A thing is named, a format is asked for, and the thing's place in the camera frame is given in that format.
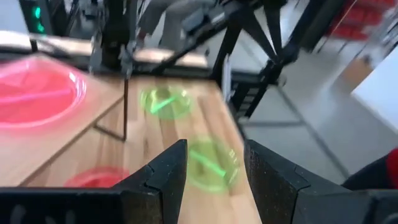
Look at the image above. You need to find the green translucent plastic plate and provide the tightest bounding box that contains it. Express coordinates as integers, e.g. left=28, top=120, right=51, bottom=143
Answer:
left=139, top=86, right=192, bottom=121
left=187, top=138, right=240, bottom=193

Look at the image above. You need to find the white cabinet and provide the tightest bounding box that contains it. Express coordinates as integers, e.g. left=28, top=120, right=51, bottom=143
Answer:
left=351, top=46, right=398, bottom=134

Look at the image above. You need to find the silver metal bracket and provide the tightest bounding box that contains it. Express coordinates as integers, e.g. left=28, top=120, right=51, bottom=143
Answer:
left=222, top=54, right=233, bottom=100

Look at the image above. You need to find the brown cardboard box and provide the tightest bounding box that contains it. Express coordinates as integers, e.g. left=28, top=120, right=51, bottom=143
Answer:
left=340, top=57, right=374, bottom=88

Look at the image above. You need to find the light wooden desk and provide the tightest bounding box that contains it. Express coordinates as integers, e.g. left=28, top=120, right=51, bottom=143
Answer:
left=133, top=48, right=208, bottom=68

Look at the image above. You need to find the black aluminium rig frame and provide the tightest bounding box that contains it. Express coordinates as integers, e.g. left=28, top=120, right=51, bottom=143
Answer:
left=149, top=0, right=330, bottom=119

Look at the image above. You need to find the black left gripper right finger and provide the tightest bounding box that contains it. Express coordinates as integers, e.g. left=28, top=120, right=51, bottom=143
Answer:
left=244, top=139, right=398, bottom=224

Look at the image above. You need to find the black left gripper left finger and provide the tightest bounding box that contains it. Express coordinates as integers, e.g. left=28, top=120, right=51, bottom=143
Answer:
left=0, top=139, right=188, bottom=224

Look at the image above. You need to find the black box with green lights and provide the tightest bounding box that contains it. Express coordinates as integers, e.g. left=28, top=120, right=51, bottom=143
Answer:
left=18, top=0, right=53, bottom=35

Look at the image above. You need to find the red translucent plastic plate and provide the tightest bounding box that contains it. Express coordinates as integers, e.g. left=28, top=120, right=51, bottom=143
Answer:
left=0, top=57, right=87, bottom=129
left=63, top=166, right=130, bottom=189

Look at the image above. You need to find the red tool cart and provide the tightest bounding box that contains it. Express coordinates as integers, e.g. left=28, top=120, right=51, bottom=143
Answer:
left=326, top=0, right=398, bottom=41

